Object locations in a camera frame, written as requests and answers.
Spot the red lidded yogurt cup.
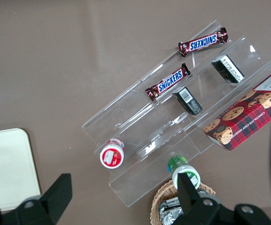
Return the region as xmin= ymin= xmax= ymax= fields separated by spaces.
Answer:
xmin=99 ymin=137 xmax=126 ymax=169

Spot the red tartan cookie box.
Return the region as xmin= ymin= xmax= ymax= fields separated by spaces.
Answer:
xmin=203 ymin=66 xmax=271 ymax=152

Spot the brown Snickers bar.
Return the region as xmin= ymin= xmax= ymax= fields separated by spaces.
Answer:
xmin=178 ymin=27 xmax=229 ymax=58
xmin=145 ymin=63 xmax=191 ymax=102

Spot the silver foil wrapped pack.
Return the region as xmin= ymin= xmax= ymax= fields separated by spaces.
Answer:
xmin=158 ymin=196 xmax=185 ymax=225

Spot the beige plastic serving tray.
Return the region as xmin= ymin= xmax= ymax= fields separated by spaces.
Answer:
xmin=0 ymin=127 xmax=42 ymax=212

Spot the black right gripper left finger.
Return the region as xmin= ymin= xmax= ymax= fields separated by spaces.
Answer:
xmin=15 ymin=173 xmax=73 ymax=225

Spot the green lidded yogurt cup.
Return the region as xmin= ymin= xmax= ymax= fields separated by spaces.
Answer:
xmin=167 ymin=155 xmax=200 ymax=190

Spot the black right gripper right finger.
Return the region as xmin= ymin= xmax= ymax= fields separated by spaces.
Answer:
xmin=177 ymin=172 xmax=221 ymax=225

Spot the oval tan wicker basket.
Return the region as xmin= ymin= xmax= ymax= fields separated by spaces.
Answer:
xmin=151 ymin=180 xmax=217 ymax=225

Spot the small black carton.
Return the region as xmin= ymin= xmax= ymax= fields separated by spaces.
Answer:
xmin=211 ymin=54 xmax=246 ymax=84
xmin=172 ymin=86 xmax=203 ymax=116

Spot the clear acrylic stepped display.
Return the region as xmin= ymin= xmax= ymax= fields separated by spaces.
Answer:
xmin=81 ymin=20 xmax=271 ymax=208

